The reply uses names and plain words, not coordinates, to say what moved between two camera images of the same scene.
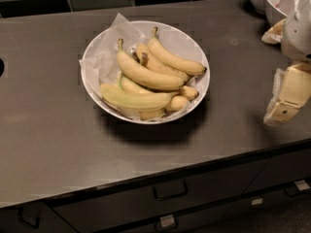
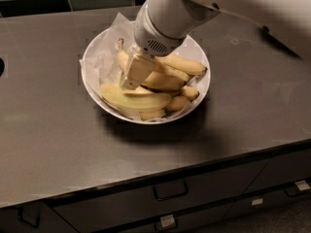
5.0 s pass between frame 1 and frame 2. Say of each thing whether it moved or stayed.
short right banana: stayed
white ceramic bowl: stayed
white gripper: moved
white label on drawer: stayed
